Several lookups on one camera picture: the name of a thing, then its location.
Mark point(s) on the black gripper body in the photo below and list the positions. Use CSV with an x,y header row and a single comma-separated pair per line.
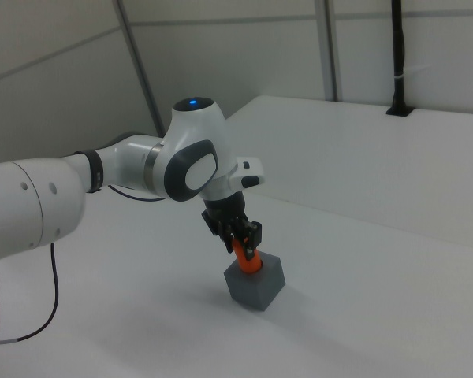
x,y
224,210

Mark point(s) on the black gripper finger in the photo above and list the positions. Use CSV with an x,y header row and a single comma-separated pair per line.
x,y
227,236
255,234

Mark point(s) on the orange cylinder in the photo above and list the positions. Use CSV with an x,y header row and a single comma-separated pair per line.
x,y
247,260

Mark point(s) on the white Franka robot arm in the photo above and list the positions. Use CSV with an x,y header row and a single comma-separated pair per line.
x,y
181,157

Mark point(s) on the grey block with round hole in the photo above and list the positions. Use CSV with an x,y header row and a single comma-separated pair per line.
x,y
256,287

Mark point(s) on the grey metal partition post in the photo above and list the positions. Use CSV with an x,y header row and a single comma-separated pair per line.
x,y
142,67
331,47

